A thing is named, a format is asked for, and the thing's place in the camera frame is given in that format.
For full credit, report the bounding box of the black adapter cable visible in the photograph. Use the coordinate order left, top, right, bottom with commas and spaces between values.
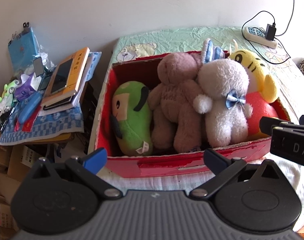
241, 10, 291, 64

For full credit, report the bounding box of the green frog toy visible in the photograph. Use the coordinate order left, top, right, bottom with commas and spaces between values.
2, 79, 21, 98

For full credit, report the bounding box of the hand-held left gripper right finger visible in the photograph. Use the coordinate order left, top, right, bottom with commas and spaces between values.
189, 148, 292, 200

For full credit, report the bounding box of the blue patterned cloth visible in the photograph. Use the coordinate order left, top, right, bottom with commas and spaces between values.
0, 52, 102, 145

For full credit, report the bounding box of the pink plush bear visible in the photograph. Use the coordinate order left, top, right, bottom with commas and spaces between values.
148, 52, 210, 153

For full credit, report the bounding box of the brown cardboard box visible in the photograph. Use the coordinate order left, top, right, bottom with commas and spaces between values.
0, 195, 20, 240
7, 144, 55, 183

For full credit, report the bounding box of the black smartphone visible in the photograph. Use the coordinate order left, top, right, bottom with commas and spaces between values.
50, 58, 73, 94

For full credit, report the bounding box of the blue glasses case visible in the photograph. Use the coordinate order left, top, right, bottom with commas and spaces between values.
18, 92, 42, 124

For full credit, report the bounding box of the purple tissue pack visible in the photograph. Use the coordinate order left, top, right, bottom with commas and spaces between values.
15, 74, 42, 98

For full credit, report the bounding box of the black power adapter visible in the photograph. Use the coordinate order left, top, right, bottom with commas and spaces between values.
265, 24, 277, 41

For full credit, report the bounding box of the white power cable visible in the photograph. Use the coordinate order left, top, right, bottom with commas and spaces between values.
276, 0, 295, 37

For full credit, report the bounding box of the blue paper bag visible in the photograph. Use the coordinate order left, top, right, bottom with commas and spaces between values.
8, 27, 40, 73

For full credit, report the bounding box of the yellow plush toy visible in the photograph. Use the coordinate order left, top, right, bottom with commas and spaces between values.
228, 39, 280, 135

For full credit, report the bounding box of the white power strip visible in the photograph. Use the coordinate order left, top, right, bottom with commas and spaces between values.
243, 26, 279, 49

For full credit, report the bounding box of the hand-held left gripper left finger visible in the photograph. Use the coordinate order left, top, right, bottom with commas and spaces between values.
22, 147, 123, 200

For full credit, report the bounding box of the yellow cover book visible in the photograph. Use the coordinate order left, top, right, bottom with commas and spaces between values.
40, 47, 90, 105

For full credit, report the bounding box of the clear plastic bag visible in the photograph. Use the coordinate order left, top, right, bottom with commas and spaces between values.
29, 46, 57, 77

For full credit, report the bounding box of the small black phone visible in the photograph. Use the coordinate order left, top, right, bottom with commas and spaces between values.
33, 57, 43, 77

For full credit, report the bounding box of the white plush rabbit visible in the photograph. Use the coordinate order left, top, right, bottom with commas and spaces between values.
193, 38, 254, 148

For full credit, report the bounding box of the red cardboard box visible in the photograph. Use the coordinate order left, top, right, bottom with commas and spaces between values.
88, 51, 292, 179

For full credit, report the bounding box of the red card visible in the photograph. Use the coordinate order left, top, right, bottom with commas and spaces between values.
14, 107, 40, 133

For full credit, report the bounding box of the green plush toy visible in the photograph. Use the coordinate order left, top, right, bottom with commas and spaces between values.
111, 81, 154, 157

